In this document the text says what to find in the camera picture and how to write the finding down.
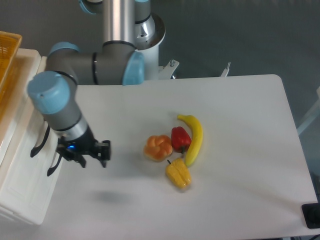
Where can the white table bracket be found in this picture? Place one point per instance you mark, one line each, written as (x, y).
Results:
(225, 72)

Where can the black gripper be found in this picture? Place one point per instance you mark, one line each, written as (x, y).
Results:
(78, 141)

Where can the orange braided bread roll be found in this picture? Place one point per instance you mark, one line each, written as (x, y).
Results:
(158, 148)

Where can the red bell pepper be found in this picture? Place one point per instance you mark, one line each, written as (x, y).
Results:
(180, 139)

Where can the yellow plastic basket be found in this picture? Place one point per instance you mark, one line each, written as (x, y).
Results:
(9, 45)

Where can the yellow banana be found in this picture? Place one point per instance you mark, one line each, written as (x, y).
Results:
(197, 137)

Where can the black device at table edge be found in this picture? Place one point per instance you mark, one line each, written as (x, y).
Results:
(311, 213)

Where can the white frame at right edge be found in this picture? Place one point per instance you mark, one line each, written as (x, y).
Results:
(310, 115)

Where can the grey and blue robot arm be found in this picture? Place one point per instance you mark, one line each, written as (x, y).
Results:
(53, 91)

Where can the yellow bell pepper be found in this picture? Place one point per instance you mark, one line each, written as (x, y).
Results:
(178, 173)

